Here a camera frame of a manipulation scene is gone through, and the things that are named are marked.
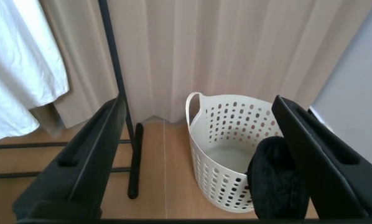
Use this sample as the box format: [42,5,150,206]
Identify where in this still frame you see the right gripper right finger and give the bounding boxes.
[271,95,372,218]

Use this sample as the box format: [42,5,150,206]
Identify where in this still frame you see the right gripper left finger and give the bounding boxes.
[12,95,128,220]

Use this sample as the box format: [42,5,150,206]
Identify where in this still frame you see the black shorts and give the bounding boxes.
[246,136,310,220]

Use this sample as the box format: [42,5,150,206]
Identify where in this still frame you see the white printed T-shirt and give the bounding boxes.
[0,0,70,146]

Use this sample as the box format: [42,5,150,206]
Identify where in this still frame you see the white laundry basket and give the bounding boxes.
[185,91,299,214]

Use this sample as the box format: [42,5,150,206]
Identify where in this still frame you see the black clothes rack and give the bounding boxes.
[0,0,145,200]

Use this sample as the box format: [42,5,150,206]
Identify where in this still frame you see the beige curtain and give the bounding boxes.
[29,0,372,133]

